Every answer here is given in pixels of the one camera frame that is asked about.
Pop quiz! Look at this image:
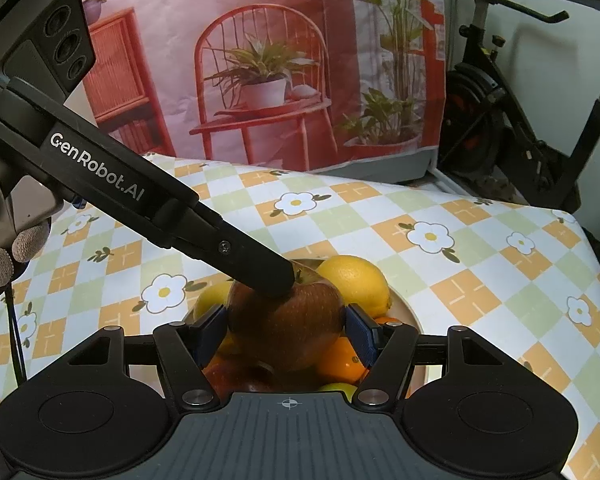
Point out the yellow lemon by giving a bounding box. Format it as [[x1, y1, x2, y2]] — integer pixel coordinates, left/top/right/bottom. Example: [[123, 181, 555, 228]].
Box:
[[317, 255, 393, 318]]

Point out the black cable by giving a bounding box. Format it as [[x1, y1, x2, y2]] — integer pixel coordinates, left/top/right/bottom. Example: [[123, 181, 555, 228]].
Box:
[[2, 285, 28, 382]]

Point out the beige plate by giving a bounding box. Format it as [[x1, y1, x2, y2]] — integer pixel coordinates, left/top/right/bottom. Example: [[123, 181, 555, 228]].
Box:
[[127, 282, 445, 403]]

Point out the dark red apple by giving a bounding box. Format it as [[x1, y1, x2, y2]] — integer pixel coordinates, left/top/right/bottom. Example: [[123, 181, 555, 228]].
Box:
[[228, 260, 345, 372]]

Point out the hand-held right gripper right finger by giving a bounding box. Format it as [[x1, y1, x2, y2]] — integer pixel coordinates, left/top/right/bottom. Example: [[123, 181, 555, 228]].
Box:
[[345, 304, 510, 407]]

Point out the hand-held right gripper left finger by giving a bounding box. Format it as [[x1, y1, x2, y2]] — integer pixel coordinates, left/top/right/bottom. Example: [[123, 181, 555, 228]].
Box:
[[65, 305, 231, 408]]

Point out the checkered flower tablecloth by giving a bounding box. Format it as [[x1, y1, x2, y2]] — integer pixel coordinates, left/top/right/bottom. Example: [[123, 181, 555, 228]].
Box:
[[0, 152, 600, 480]]

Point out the black exercise bike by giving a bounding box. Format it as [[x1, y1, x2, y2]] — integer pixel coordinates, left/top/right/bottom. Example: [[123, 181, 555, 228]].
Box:
[[437, 0, 600, 261]]

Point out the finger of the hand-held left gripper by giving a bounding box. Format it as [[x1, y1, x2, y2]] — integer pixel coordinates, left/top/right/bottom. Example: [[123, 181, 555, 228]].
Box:
[[155, 204, 296, 303]]

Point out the printed backdrop cloth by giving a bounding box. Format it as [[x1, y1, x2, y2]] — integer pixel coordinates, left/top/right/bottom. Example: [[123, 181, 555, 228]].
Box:
[[55, 0, 448, 181]]

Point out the round yellow orange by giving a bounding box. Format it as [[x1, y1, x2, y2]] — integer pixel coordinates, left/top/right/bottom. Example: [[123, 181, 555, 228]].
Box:
[[194, 280, 235, 321]]

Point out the green apple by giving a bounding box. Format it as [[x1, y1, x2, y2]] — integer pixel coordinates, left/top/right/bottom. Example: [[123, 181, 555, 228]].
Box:
[[319, 382, 358, 401]]

